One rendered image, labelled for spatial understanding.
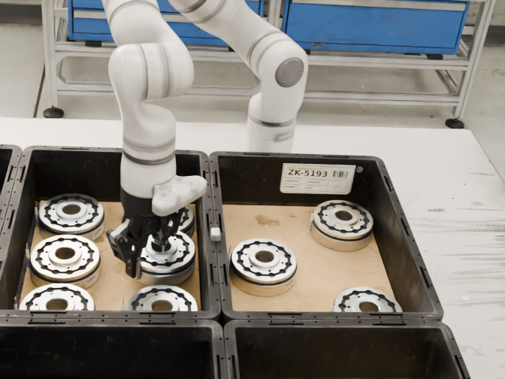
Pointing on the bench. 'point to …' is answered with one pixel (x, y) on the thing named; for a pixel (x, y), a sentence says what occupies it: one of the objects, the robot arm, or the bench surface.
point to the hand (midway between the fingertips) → (146, 260)
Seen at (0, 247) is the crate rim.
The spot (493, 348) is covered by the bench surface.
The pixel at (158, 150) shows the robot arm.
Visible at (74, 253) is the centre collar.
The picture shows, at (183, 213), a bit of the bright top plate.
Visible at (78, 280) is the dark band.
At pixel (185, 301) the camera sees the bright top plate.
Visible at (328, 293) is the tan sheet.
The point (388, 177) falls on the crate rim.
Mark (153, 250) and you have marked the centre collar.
